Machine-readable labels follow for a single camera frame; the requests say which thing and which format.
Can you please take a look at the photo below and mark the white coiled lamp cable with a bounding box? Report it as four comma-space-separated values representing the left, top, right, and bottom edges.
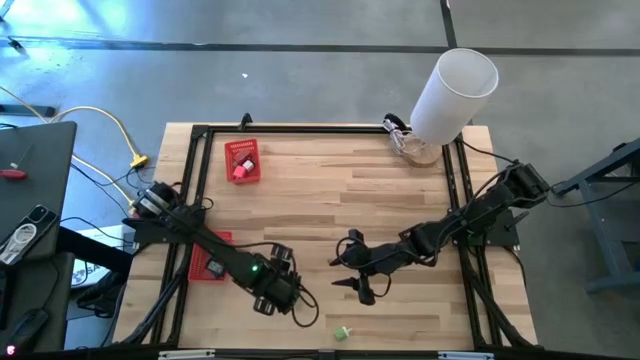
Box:
382, 113, 419, 156

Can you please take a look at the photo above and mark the white cylindrical lamp shade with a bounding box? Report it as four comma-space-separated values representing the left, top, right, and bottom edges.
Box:
409, 47, 500, 147

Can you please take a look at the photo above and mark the yellow extension cable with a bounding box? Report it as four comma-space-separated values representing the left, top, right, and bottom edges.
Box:
0, 84, 139, 209
47, 104, 150, 169

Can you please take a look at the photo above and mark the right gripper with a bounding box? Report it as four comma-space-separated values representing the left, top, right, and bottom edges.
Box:
328, 229, 409, 307

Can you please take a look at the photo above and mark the white metal bracket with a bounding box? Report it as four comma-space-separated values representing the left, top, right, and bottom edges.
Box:
438, 351, 495, 360
158, 349, 216, 360

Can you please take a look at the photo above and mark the white printed box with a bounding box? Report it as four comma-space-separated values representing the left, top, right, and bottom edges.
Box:
69, 224, 126, 291

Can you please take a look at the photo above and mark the round wooden lamp base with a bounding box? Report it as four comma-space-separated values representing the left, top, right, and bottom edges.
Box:
399, 132, 444, 169

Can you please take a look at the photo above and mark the black aluminium table frame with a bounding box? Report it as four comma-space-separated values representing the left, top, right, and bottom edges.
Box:
117, 123, 539, 351

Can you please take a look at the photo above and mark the smartphone in clear case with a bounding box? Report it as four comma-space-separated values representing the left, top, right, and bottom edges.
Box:
0, 203, 60, 266

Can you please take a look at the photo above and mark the red-handled screwdriver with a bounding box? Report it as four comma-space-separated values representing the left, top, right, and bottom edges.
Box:
0, 143, 36, 181

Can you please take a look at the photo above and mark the dark grey side desk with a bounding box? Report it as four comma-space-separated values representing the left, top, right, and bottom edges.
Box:
0, 121, 79, 354

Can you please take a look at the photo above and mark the black cable bundle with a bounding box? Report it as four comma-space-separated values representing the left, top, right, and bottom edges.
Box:
74, 269, 124, 321

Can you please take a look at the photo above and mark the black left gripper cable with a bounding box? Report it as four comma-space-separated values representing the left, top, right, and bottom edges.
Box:
291, 285, 320, 329

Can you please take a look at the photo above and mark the red plastic mesh basket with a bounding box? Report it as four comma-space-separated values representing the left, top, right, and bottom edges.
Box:
223, 138, 262, 185
187, 229, 234, 283

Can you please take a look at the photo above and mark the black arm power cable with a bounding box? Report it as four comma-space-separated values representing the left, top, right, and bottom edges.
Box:
459, 138, 519, 166

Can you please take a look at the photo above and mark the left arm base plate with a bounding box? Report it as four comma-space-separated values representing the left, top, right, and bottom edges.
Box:
122, 214, 201, 246

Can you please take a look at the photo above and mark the black flat bar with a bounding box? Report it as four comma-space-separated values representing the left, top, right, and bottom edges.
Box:
0, 103, 56, 119

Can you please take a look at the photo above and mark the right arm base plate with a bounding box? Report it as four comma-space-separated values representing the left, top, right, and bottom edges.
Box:
447, 207, 521, 249

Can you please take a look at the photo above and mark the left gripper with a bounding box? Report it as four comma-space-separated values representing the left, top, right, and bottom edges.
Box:
254, 243, 304, 316

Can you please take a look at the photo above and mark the blue-grey metal table stand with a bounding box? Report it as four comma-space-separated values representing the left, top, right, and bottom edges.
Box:
550, 138, 640, 294

